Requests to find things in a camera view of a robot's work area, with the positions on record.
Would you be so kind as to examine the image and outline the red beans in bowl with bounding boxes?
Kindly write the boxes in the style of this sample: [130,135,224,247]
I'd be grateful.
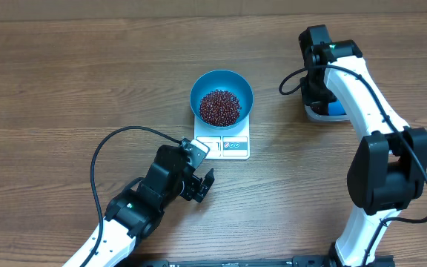
[199,90,242,127]

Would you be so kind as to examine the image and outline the teal blue bowl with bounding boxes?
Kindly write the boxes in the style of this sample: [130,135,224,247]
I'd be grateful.
[190,70,254,126]

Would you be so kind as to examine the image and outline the clear plastic bean container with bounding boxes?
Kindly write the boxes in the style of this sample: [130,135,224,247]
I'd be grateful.
[304,105,349,122]

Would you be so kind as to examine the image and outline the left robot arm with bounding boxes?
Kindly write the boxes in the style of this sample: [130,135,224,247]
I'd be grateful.
[65,139,214,267]

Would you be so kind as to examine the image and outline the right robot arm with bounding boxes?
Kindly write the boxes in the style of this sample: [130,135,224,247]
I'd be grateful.
[299,25,427,266]

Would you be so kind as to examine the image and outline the blue plastic scoop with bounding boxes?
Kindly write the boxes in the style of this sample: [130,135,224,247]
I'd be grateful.
[328,100,346,116]

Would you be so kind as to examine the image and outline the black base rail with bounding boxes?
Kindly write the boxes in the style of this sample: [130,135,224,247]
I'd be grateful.
[116,254,396,267]

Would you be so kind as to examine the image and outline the white digital kitchen scale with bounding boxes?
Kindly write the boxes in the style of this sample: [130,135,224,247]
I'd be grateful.
[194,116,251,160]

